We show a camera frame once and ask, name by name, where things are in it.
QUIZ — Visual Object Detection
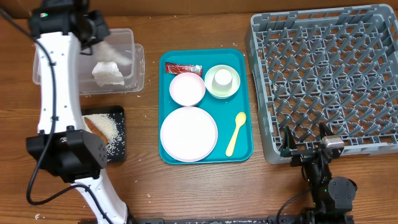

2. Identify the clear plastic bin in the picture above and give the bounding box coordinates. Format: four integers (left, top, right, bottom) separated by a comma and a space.
38, 29, 145, 97

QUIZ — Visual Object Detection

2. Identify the cream bowl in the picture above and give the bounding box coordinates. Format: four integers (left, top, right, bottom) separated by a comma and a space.
204, 65, 240, 99

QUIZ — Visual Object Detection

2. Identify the black tray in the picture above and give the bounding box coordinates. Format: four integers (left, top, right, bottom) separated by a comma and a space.
81, 105, 126, 163

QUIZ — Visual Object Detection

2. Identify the cream cup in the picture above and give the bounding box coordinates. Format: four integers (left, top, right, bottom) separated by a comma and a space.
212, 69, 232, 91

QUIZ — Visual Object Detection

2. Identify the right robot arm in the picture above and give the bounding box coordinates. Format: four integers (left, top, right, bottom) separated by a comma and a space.
275, 123, 358, 224

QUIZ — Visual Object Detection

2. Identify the pink white bowl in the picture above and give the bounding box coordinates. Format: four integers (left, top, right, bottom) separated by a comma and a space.
169, 72, 206, 106

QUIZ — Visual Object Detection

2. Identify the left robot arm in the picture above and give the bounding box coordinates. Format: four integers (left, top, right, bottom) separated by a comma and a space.
26, 1, 134, 223

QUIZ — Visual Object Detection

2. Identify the pile of white rice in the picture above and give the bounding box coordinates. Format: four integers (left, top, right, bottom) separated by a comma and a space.
82, 113, 126, 160

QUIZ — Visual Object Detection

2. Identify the red snack wrapper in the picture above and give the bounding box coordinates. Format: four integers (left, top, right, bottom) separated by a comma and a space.
165, 62, 203, 76

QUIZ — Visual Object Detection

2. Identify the white paper napkin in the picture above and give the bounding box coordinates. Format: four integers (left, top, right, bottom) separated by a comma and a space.
94, 41, 132, 66

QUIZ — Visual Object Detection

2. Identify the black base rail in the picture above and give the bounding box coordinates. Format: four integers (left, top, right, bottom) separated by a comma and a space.
136, 215, 354, 224

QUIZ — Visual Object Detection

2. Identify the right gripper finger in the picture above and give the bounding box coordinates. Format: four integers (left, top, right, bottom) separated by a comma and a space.
319, 122, 335, 139
281, 126, 297, 151

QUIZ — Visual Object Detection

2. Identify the grey dishwasher rack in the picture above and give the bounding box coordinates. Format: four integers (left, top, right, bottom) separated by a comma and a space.
246, 4, 397, 164

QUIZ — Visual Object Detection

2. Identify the teal serving tray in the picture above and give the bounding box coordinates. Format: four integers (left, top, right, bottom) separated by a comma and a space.
159, 49, 254, 164

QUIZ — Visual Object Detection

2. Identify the large white plate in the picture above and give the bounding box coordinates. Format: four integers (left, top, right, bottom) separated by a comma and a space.
160, 106, 218, 162

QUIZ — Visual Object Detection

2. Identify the yellow plastic spoon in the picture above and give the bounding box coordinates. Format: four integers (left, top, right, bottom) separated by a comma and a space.
225, 111, 246, 157

